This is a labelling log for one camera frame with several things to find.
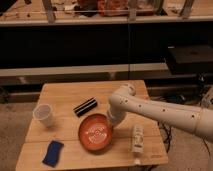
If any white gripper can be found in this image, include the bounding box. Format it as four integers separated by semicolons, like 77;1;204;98
107;106;126;127

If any orange ceramic bowl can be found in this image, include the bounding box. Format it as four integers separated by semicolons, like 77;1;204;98
78;114;113;151

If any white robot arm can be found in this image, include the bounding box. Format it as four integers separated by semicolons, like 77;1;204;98
107;83;213;143

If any white lotion bottle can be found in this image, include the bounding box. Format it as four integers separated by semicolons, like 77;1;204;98
131;125;144;165

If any wooden table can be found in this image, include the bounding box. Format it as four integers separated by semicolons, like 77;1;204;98
15;81;168;171

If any clear plastic cup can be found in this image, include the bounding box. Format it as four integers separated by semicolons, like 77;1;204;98
33;104;53;127

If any black box on shelf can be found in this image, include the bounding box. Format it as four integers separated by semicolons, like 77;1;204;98
164;45;213;74

